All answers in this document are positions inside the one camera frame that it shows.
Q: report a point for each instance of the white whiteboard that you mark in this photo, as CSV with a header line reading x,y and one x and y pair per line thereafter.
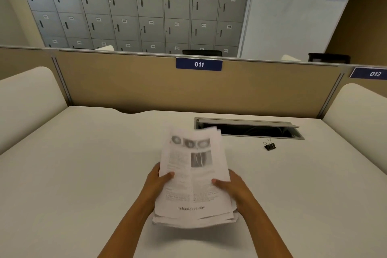
x,y
299,13

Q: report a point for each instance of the person's right thumb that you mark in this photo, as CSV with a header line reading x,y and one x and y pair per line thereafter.
x,y
220,182

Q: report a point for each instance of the black office chair back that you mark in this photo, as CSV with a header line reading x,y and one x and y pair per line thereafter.
x,y
202,52
329,57

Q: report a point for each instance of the person's left forearm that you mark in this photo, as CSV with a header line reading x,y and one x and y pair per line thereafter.
x,y
125,230

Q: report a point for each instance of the person's left thumb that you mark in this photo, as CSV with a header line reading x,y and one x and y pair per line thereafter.
x,y
167,175

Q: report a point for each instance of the black binder clip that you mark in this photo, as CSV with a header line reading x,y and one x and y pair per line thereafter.
x,y
269,145

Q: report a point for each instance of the person's right hand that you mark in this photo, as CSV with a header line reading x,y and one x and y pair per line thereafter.
x,y
237,189

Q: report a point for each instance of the beige desk partition panel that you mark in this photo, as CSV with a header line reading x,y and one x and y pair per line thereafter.
x,y
193,88

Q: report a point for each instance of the white curved side divider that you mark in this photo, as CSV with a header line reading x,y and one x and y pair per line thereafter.
x,y
25,106
359,121

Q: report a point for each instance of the stack of printed paper sheets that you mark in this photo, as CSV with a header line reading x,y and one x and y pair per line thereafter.
x,y
193,182

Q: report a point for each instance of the grey metal locker wall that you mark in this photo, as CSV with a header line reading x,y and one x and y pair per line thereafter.
x,y
136,6

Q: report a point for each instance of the person's left hand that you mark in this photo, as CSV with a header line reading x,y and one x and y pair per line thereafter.
x,y
152,186

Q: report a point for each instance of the blue number label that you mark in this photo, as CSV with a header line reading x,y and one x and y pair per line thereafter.
x,y
370,73
199,64

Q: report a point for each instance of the person's right forearm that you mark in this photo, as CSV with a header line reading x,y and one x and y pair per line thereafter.
x,y
266,230

